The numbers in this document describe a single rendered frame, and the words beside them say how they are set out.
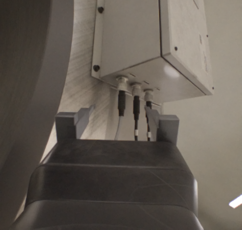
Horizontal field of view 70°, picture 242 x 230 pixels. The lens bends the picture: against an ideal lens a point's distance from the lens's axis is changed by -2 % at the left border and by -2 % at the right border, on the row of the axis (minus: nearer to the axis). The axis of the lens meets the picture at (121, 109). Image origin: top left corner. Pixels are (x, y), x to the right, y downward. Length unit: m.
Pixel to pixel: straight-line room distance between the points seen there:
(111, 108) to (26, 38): 0.15
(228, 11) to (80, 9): 2.66
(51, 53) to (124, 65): 0.10
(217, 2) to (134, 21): 2.64
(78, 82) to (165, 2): 0.15
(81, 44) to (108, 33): 0.05
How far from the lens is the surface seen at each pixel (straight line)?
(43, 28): 0.20
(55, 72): 0.18
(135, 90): 0.28
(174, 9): 0.26
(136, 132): 0.27
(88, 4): 0.32
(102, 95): 0.27
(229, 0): 2.88
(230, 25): 2.91
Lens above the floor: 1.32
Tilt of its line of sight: 44 degrees up
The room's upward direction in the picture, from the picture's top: 44 degrees clockwise
